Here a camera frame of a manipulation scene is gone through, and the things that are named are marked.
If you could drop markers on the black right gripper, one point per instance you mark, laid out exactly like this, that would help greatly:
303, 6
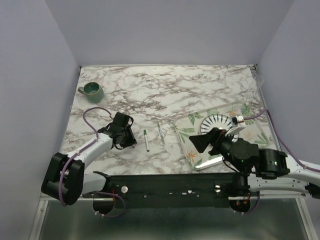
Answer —
200, 141

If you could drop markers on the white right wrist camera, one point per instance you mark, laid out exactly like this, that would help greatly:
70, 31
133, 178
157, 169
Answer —
238, 124

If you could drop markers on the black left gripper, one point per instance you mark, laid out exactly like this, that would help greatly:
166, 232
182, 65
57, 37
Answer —
132, 140

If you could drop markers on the green ceramic mug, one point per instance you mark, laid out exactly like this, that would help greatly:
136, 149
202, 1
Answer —
92, 91

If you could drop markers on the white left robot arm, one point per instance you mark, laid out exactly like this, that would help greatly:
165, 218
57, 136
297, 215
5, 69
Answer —
65, 178

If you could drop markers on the leaf pattern glass tray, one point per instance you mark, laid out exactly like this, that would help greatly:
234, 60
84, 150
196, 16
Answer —
256, 131

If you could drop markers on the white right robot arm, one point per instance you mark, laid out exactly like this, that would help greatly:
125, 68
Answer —
260, 169

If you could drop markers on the black mounting base bar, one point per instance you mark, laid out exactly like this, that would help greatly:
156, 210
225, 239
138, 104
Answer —
220, 190

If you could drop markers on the striped white blue plate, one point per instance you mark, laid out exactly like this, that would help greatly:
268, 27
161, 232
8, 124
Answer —
220, 121

